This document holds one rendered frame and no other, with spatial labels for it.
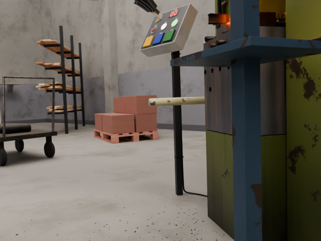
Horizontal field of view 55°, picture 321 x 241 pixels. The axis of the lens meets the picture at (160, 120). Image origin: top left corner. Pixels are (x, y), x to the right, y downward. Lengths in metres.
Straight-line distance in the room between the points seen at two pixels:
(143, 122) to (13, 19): 7.29
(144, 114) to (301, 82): 3.73
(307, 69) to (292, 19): 0.22
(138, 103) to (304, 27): 3.72
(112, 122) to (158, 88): 2.25
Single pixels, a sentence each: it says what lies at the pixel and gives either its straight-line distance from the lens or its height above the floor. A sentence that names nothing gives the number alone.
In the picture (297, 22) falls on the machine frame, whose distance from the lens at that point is 1.36.
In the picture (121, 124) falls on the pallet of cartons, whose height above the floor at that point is 0.28.
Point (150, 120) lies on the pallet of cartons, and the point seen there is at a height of 0.31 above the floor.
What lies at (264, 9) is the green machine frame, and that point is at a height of 1.11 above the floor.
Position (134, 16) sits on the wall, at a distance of 7.44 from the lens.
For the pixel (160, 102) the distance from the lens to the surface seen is 1.74.
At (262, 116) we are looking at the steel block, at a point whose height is 0.55.
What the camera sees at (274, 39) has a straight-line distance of 0.76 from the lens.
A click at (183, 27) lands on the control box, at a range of 1.89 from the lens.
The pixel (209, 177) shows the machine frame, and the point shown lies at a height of 0.23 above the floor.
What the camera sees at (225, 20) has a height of 0.99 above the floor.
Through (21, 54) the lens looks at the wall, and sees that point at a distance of 11.07.
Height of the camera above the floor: 0.63
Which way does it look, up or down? 4 degrees down
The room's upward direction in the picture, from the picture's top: 2 degrees counter-clockwise
